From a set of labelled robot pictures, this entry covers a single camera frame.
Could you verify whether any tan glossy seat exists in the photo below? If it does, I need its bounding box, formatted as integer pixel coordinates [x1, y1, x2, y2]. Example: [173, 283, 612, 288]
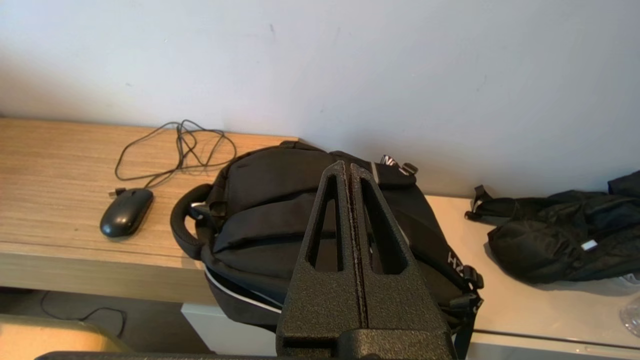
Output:
[0, 313, 134, 360]

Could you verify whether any thin black mouse cable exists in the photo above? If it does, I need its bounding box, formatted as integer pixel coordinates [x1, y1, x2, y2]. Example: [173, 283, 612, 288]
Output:
[109, 119, 238, 197]

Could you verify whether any crumpled black nylon bag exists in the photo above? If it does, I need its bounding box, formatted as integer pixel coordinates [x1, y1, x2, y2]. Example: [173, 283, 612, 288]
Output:
[464, 171, 640, 285]

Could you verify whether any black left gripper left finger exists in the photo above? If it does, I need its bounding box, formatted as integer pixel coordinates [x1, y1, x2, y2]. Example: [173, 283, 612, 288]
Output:
[276, 161, 365, 351]

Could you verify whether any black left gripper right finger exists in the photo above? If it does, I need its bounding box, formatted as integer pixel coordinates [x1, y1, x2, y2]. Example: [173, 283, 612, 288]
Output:
[351, 164, 457, 358]

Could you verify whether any red-capped clear water bottle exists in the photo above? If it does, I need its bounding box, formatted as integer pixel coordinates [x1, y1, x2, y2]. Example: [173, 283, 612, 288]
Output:
[619, 294, 640, 339]

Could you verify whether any black computer mouse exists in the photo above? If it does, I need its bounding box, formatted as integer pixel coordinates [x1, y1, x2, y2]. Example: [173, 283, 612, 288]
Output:
[99, 187, 155, 239]

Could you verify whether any wooden desk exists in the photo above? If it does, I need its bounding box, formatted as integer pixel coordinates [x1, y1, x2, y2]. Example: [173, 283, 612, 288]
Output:
[0, 117, 301, 305]

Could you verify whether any black backpack with grey stripes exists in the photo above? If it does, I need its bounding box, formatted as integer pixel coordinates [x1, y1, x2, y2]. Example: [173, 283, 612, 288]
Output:
[170, 140, 485, 360]

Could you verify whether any black cable on floor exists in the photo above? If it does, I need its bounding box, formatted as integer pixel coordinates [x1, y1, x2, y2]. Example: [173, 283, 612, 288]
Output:
[40, 290, 127, 337]

